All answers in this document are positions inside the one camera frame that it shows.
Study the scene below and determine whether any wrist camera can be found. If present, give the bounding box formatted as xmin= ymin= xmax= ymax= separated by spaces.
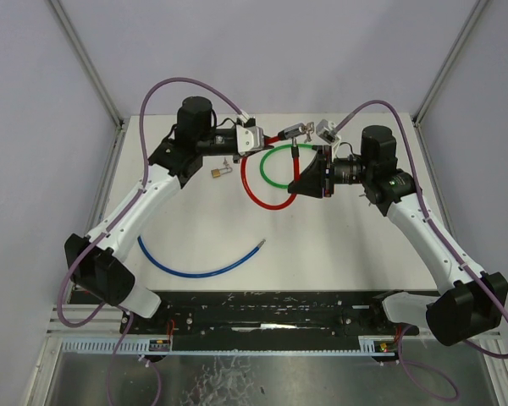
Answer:
xmin=235 ymin=112 xmax=265 ymax=151
xmin=315 ymin=119 xmax=342 ymax=156

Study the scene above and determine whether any aluminium frame post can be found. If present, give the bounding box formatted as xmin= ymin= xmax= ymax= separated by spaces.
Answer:
xmin=46 ymin=0 xmax=124 ymax=128
xmin=412 ymin=0 xmax=492 ymax=126

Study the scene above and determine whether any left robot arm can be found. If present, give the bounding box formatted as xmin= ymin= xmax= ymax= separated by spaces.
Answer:
xmin=64 ymin=96 xmax=268 ymax=334

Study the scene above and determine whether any red cable lock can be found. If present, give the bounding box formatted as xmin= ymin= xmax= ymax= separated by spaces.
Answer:
xmin=240 ymin=122 xmax=306 ymax=211

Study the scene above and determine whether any blue cable lock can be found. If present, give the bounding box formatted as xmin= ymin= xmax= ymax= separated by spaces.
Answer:
xmin=137 ymin=235 xmax=267 ymax=279

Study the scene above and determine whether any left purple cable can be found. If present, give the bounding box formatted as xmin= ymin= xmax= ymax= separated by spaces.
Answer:
xmin=57 ymin=77 xmax=251 ymax=406

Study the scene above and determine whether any red lock key bunch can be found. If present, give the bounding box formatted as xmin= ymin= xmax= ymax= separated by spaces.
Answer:
xmin=301 ymin=122 xmax=315 ymax=143

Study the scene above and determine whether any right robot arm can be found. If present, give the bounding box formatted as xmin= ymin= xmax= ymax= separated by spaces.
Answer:
xmin=288 ymin=119 xmax=508 ymax=346

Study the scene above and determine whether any brass padlock with key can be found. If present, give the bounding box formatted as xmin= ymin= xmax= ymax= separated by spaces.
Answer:
xmin=211 ymin=166 xmax=233 ymax=178

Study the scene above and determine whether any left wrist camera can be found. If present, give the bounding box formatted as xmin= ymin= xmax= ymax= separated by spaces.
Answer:
xmin=235 ymin=112 xmax=265 ymax=151

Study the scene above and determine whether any left aluminium frame post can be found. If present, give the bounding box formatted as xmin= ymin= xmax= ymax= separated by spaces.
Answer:
xmin=46 ymin=0 xmax=124 ymax=128

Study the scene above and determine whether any right aluminium frame post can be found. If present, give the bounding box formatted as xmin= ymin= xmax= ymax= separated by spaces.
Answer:
xmin=412 ymin=0 xmax=492 ymax=126

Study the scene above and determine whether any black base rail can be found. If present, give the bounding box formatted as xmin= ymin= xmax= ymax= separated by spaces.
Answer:
xmin=130 ymin=290 xmax=400 ymax=337

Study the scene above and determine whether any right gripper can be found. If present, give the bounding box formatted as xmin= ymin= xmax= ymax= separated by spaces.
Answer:
xmin=289 ymin=145 xmax=374 ymax=199

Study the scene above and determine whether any green cable lock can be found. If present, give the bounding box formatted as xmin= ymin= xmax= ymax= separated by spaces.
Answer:
xmin=259 ymin=144 xmax=315 ymax=189

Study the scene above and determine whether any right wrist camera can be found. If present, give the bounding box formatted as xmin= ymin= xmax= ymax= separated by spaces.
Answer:
xmin=315 ymin=119 xmax=342 ymax=156

